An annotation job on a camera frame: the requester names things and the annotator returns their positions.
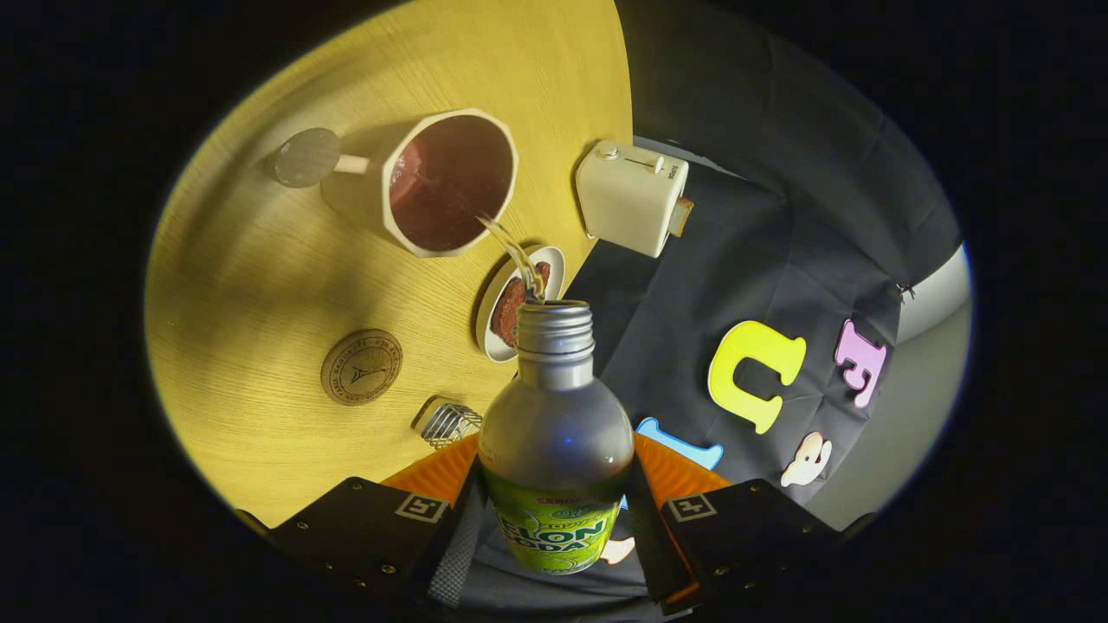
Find cream toaster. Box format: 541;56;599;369
576;140;695;259

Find wire mesh basket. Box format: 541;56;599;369
411;396;484;449

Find round cork coaster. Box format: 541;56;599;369
320;329;404;407

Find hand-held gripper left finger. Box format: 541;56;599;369
238;433;490;611

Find white round plate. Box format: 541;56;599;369
475;245;566;363

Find clear poured juice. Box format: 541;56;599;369
479;214;547;303

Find wooden table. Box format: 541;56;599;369
143;0;635;529

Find black backdrop cloth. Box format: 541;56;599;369
459;0;966;623

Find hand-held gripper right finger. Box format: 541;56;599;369
625;433;841;617

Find cream faceted cup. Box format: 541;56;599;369
266;108;520;259

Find silver green label bottle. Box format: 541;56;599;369
478;300;636;575

